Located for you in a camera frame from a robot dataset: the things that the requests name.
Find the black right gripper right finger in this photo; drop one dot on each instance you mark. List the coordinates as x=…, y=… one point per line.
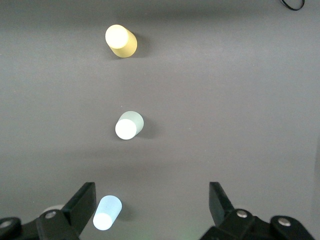
x=220, y=207

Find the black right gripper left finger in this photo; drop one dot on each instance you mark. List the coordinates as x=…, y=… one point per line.
x=80, y=207

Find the pale green plastic cup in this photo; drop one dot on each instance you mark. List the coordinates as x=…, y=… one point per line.
x=127, y=127

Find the yellow plastic cup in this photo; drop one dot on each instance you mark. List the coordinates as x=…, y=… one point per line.
x=122, y=42

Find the light blue plastic cup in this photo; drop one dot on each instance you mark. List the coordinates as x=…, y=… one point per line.
x=107, y=212

